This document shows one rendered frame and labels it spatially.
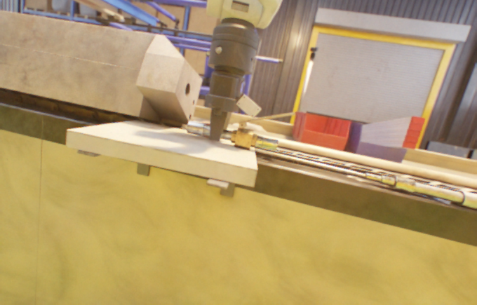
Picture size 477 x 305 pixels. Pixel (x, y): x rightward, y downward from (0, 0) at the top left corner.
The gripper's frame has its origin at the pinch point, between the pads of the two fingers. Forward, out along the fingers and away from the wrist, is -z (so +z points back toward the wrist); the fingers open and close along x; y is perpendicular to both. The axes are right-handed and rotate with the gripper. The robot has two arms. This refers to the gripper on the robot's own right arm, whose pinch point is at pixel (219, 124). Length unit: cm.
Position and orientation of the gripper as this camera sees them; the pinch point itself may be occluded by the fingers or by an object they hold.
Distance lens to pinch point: 45.4
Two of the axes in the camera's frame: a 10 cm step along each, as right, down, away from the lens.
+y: -9.7, -2.1, 1.4
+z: 1.8, -9.7, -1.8
